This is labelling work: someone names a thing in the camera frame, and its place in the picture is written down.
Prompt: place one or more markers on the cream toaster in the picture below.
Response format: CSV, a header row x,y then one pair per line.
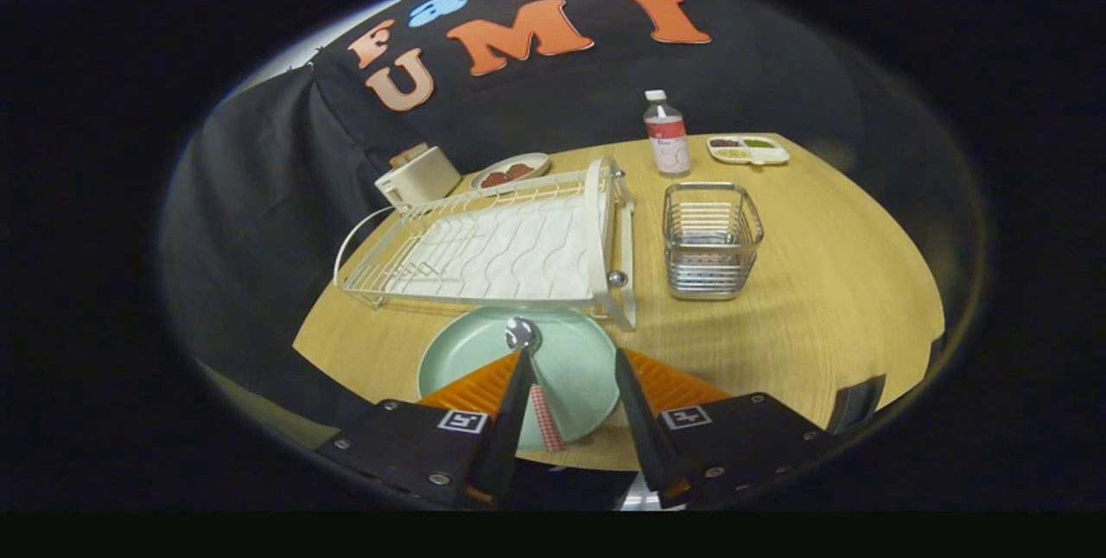
x,y
423,182

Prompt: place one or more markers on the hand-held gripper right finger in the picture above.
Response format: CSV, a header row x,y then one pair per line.
x,y
734,441

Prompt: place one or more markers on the small plate with cookies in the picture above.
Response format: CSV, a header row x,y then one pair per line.
x,y
536,162

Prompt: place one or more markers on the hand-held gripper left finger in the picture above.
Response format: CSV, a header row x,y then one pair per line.
x,y
415,446

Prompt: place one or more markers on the white divided tray of beans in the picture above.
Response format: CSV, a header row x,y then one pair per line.
x,y
748,150

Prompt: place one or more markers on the toast slice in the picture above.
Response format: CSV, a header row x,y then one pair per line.
x,y
408,155

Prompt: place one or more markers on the black table clamp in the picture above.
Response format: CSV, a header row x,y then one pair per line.
x,y
857,404

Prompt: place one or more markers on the mint green plate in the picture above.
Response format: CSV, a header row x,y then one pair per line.
x,y
575,368

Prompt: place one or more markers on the clear plastic bottle red label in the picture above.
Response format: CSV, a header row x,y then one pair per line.
x,y
667,143

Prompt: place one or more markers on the brown cookie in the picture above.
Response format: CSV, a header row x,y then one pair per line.
x,y
495,180
519,170

